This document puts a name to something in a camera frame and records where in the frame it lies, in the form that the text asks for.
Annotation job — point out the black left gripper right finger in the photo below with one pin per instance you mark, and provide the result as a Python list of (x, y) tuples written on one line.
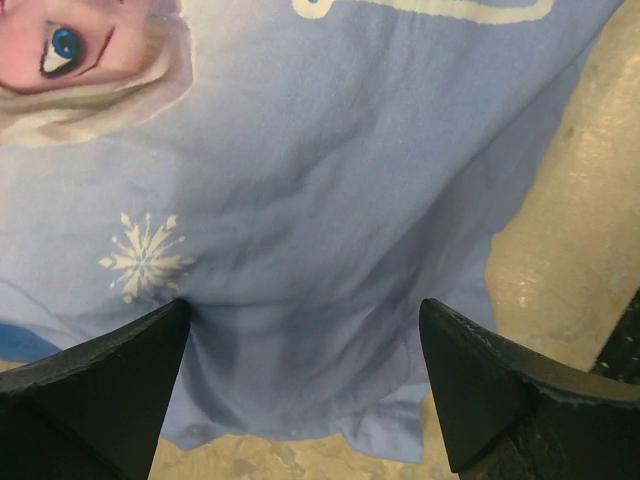
[(507, 412)]

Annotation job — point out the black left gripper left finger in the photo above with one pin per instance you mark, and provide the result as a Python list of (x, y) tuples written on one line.
[(94, 411)]

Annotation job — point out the blue and pink printed pillowcase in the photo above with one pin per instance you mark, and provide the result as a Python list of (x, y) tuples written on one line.
[(303, 173)]

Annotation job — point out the black table front rail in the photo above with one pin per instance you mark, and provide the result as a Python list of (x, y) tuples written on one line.
[(619, 358)]

